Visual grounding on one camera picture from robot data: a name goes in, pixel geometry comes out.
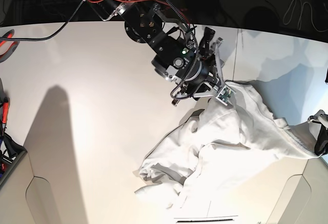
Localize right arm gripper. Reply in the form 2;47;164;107
172;24;216;105

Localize white t-shirt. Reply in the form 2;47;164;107
136;82;322;208

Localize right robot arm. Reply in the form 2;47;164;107
84;0;232;105

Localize white vent grille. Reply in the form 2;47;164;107
174;215;239;224

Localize orange grey pliers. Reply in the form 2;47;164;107
1;29;19;63

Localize grey bin with tools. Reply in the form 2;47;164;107
1;133;27;188

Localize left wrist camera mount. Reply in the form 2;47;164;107
307;110;328;129

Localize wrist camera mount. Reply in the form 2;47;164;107
307;110;328;129
210;37;235;106

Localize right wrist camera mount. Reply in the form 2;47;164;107
210;37;235;106

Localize orange handled tool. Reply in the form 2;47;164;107
1;97;10;136

